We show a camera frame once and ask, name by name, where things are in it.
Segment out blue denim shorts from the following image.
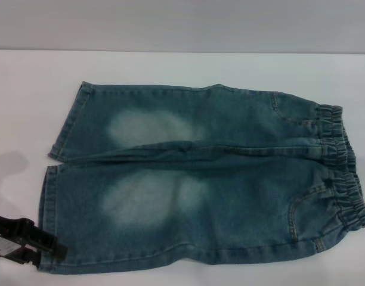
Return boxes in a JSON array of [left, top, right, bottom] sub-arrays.
[[36, 80, 365, 271]]

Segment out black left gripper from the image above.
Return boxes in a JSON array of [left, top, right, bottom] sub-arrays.
[[0, 211, 67, 266]]

